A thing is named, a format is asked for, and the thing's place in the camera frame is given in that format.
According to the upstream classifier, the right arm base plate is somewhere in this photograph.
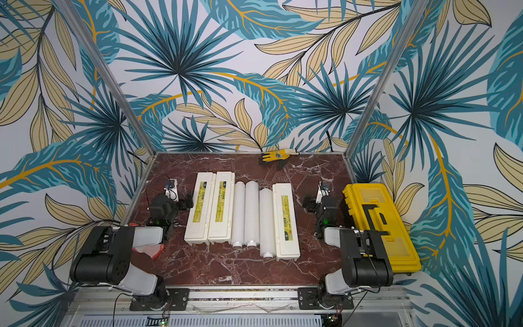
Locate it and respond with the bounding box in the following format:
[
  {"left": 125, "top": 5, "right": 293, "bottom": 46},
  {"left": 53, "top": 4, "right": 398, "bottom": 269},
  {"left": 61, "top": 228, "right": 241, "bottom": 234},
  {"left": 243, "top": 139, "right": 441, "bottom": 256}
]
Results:
[{"left": 298, "top": 287, "right": 354, "bottom": 310}]

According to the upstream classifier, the aluminium front rail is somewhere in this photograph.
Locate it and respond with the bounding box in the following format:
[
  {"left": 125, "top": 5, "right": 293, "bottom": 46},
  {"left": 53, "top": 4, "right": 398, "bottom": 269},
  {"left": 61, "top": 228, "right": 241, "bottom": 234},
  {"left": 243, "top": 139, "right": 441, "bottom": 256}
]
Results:
[{"left": 73, "top": 285, "right": 413, "bottom": 313}]

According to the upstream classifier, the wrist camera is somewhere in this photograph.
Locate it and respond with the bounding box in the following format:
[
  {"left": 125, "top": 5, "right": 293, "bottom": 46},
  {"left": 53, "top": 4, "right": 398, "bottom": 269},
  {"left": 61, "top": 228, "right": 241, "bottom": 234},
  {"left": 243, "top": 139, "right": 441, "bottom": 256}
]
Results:
[
  {"left": 164, "top": 178, "right": 178, "bottom": 201},
  {"left": 315, "top": 180, "right": 330, "bottom": 204}
]

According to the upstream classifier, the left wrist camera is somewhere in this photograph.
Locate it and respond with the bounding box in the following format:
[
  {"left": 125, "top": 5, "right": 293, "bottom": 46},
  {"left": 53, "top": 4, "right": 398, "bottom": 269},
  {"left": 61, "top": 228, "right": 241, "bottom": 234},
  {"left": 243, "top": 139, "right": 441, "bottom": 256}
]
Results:
[{"left": 164, "top": 178, "right": 178, "bottom": 201}]

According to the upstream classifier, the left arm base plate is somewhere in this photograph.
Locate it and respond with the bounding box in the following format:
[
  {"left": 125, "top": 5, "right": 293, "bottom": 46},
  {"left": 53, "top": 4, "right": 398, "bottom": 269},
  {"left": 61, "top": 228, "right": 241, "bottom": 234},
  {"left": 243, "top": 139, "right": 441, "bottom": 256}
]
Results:
[{"left": 129, "top": 288, "right": 189, "bottom": 311}]

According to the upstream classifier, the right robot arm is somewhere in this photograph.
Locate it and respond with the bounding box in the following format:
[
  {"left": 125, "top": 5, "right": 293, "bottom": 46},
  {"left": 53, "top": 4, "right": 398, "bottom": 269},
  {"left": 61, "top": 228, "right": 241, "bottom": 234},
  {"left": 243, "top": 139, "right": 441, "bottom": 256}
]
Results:
[{"left": 302, "top": 195, "right": 394, "bottom": 299}]

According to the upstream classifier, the yellow black toolbox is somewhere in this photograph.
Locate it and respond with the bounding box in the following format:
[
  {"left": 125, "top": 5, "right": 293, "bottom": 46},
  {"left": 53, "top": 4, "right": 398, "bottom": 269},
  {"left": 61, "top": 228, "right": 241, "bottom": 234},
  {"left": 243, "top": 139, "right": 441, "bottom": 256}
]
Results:
[{"left": 343, "top": 183, "right": 422, "bottom": 273}]

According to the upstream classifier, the plastic wrap roll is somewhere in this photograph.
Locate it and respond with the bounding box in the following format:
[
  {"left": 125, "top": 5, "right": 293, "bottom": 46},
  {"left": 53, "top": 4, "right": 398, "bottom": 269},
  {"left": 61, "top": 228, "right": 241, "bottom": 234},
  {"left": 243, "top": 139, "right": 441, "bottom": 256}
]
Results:
[
  {"left": 259, "top": 188, "right": 276, "bottom": 258},
  {"left": 244, "top": 181, "right": 260, "bottom": 247},
  {"left": 231, "top": 181, "right": 245, "bottom": 248}
]

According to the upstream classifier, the white wrap dispenser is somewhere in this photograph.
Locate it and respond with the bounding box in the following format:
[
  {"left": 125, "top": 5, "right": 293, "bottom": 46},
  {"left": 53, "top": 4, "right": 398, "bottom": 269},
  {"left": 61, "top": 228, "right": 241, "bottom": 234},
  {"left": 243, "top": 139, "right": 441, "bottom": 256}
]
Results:
[
  {"left": 272, "top": 183, "right": 300, "bottom": 261},
  {"left": 184, "top": 172, "right": 216, "bottom": 245},
  {"left": 208, "top": 172, "right": 235, "bottom": 244}
]

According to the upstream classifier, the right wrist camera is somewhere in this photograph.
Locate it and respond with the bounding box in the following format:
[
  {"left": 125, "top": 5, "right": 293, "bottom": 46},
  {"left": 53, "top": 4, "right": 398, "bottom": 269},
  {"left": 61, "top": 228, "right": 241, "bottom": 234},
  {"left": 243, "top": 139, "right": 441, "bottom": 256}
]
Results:
[{"left": 315, "top": 180, "right": 330, "bottom": 204}]

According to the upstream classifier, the red white work glove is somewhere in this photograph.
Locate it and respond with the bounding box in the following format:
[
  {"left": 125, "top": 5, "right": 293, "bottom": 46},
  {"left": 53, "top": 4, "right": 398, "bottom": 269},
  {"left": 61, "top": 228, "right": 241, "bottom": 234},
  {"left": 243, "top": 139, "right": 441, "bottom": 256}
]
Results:
[{"left": 129, "top": 223, "right": 165, "bottom": 260}]

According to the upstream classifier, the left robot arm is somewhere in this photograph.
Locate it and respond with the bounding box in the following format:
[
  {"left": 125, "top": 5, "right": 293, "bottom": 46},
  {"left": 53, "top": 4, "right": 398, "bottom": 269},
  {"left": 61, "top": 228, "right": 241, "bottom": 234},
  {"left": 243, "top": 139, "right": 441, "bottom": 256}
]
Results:
[{"left": 69, "top": 194, "right": 193, "bottom": 298}]

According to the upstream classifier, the yellow black work glove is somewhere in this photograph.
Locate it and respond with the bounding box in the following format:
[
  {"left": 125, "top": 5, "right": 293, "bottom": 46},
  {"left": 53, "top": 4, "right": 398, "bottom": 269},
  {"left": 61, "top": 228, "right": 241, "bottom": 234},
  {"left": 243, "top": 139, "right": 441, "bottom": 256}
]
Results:
[{"left": 259, "top": 149, "right": 300, "bottom": 170}]

